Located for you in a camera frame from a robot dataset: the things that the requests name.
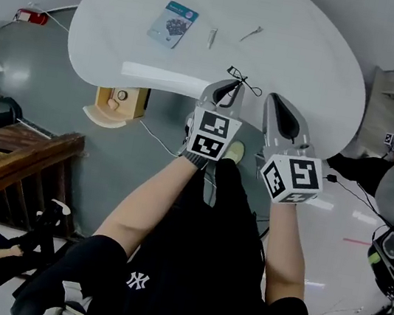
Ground white floor cable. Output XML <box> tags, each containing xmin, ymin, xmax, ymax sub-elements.
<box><xmin>6</xmin><ymin>0</ymin><xmax>208</xmax><ymax>160</ymax></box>

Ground red fire extinguisher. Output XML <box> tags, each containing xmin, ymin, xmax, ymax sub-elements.
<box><xmin>13</xmin><ymin>6</ymin><xmax>51</xmax><ymax>28</ymax></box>

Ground red floor tape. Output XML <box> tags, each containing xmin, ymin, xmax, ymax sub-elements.
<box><xmin>342</xmin><ymin>236</ymin><xmax>371</xmax><ymax>246</ymax></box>

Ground large wooden drawer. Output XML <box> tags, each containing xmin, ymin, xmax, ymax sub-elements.
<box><xmin>80</xmin><ymin>83</ymin><xmax>151</xmax><ymax>134</ymax></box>

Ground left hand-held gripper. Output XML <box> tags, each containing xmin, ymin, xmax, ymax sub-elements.
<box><xmin>180</xmin><ymin>72</ymin><xmax>250</xmax><ymax>166</ymax></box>

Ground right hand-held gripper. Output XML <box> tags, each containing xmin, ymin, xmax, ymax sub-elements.
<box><xmin>248</xmin><ymin>91</ymin><xmax>338</xmax><ymax>212</ymax></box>

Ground brown wooden stair railing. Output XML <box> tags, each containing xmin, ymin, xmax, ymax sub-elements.
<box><xmin>0</xmin><ymin>120</ymin><xmax>91</xmax><ymax>241</ymax></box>

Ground person's right forearm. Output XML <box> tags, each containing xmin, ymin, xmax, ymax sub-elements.
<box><xmin>255</xmin><ymin>198</ymin><xmax>320</xmax><ymax>310</ymax></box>

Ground white kidney-shaped table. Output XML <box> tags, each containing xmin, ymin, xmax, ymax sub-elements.
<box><xmin>55</xmin><ymin>0</ymin><xmax>382</xmax><ymax>166</ymax></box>

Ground dark wrist watch band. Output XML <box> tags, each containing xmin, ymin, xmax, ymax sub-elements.
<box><xmin>176</xmin><ymin>148</ymin><xmax>210</xmax><ymax>171</ymax></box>

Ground person's right shoe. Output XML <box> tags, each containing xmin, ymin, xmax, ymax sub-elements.
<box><xmin>221</xmin><ymin>137</ymin><xmax>247</xmax><ymax>165</ymax></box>

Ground black metal eyelash curler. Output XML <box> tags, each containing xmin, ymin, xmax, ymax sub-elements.
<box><xmin>223</xmin><ymin>64</ymin><xmax>267</xmax><ymax>98</ymax></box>

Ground person's left forearm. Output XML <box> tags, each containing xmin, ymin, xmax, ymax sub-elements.
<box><xmin>91</xmin><ymin>144</ymin><xmax>204</xmax><ymax>264</ymax></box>

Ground blue product card packet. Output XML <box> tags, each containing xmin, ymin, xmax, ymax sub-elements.
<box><xmin>144</xmin><ymin>0</ymin><xmax>201</xmax><ymax>53</ymax></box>

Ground person's black t-shirt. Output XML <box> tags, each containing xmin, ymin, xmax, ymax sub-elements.
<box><xmin>8</xmin><ymin>177</ymin><xmax>345</xmax><ymax>315</ymax></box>

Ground person's black trousers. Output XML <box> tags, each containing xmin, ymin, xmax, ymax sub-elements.
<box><xmin>167</xmin><ymin>149</ymin><xmax>279</xmax><ymax>262</ymax></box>

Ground black cable with adapter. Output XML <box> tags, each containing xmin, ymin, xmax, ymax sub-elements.
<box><xmin>316</xmin><ymin>172</ymin><xmax>394</xmax><ymax>228</ymax></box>

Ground grey backpack strap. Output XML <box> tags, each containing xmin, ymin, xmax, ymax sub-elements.
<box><xmin>46</xmin><ymin>278</ymin><xmax>97</xmax><ymax>315</ymax></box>

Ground thin metal pin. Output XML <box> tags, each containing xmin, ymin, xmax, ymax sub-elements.
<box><xmin>238</xmin><ymin>22</ymin><xmax>265</xmax><ymax>46</ymax></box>

